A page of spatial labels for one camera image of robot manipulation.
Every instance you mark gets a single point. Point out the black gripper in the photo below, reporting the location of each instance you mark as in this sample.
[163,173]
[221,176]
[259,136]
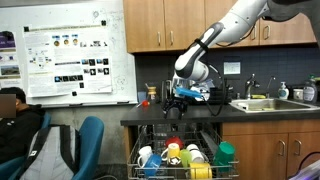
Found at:
[176,102]

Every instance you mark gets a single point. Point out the wooden base cabinet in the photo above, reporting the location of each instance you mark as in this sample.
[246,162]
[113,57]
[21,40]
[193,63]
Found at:
[253,150]

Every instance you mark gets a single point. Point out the small white jar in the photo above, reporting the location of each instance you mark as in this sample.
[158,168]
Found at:
[298,95]

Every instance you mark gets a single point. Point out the chrome faucet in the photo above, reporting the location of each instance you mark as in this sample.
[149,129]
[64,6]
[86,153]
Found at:
[249,88]

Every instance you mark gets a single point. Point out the thin chrome tap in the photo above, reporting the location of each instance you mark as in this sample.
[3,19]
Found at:
[268,90]

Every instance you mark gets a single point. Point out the blue chair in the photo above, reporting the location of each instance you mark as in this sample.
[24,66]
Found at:
[8,170]
[90,140]

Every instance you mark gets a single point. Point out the yellow mug white base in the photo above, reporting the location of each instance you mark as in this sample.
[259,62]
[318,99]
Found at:
[173,151]

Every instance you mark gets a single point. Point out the small purple poster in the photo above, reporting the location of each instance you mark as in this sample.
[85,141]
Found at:
[9,60]

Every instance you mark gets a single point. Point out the small red object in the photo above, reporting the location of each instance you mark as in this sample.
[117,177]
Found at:
[145,103]

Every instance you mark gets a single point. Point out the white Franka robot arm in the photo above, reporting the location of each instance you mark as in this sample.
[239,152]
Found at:
[230,23]

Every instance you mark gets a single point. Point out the whiteboard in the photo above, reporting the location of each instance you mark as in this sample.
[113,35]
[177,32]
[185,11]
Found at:
[123,50]

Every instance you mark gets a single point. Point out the white mug blue print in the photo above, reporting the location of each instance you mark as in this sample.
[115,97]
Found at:
[145,153]

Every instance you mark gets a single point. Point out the blue cup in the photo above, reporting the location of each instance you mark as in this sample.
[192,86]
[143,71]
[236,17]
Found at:
[188,92]

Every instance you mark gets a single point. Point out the red plastic bowl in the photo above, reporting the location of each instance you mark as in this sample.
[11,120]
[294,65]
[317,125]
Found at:
[174,141]

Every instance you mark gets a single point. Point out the white wall sign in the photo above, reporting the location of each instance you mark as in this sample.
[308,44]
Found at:
[232,68]

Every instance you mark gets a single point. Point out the white soap pump bottle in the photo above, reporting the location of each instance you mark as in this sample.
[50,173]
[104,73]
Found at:
[283,93]

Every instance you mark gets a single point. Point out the large yellow cup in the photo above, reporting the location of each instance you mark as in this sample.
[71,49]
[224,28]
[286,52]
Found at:
[200,170]

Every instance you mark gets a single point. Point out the steel sink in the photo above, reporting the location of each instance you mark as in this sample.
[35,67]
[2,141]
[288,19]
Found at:
[283,105]

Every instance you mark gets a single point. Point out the white mug black band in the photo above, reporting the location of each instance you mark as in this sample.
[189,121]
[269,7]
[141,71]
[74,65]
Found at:
[196,155]

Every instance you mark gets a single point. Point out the seated person black hoodie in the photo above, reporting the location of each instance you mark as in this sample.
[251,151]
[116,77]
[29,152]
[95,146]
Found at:
[20,133]

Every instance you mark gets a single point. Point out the grey black backpack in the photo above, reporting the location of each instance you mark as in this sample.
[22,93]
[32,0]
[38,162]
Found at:
[50,156]

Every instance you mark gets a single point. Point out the blue plastic bowl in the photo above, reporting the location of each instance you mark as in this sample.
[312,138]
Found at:
[153,164]

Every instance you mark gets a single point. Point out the large white research poster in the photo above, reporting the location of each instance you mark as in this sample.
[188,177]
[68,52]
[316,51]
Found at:
[66,60]

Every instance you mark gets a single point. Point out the clear plastic bag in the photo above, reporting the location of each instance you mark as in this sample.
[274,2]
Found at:
[206,87]

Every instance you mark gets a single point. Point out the green plastic cup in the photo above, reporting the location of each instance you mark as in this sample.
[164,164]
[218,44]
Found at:
[224,153]

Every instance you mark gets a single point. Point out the dark dish soap bottle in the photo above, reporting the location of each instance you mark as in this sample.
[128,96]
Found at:
[310,93]

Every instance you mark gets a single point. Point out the white purple object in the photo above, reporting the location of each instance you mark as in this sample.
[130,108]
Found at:
[310,173]

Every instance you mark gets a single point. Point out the black dish drainer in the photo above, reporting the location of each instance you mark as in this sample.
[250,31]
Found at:
[220,95]

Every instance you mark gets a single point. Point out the small blue box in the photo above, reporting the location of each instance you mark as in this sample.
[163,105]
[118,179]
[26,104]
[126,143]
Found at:
[141,96]

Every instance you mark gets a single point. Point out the lime green cup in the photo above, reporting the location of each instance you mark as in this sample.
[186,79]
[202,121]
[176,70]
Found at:
[185,157]

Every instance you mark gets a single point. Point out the yellow sponge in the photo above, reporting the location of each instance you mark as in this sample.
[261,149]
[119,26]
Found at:
[259,96]

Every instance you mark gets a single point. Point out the wooden wall cabinet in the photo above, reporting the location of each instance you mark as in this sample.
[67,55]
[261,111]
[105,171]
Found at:
[143,23]

